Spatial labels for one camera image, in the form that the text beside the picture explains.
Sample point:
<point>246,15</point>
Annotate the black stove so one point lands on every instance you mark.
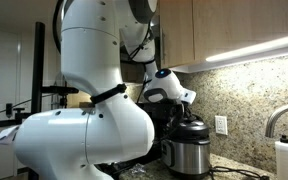
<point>157,113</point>

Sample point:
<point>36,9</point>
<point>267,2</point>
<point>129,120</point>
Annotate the metal faucet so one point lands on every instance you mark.
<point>277,115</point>

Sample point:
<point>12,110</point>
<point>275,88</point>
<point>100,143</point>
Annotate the crumpled clear plastic wrap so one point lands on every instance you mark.
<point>137,170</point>

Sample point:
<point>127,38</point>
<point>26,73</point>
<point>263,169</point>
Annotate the white soap bottle black cap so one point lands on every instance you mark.
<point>285,160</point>

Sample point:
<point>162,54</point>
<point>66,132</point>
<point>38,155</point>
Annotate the light wood cabinet door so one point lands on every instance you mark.
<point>244,23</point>
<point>180,33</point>

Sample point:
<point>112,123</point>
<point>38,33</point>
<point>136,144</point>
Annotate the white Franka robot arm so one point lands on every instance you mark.
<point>84,140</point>

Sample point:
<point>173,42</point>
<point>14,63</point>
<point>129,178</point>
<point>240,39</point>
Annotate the white paper tag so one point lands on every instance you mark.
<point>7,136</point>

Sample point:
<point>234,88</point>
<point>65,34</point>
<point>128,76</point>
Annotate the black mount bracket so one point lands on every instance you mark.
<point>17,115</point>

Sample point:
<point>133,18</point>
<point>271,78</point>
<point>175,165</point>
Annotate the white wall outlet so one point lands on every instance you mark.
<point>221,125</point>

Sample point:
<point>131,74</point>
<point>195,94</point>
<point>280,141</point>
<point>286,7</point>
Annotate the black rice cooker lid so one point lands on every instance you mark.
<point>190,131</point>

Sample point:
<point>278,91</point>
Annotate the black stand pole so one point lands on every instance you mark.
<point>38,66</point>

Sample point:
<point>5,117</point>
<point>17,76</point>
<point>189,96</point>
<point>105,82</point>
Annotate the under-cabinet light strip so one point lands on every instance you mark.
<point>257,50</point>

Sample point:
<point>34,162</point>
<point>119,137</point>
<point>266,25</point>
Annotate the steel and black rice cooker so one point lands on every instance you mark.
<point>187,158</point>

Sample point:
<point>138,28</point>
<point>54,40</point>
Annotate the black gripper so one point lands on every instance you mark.
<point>185,110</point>

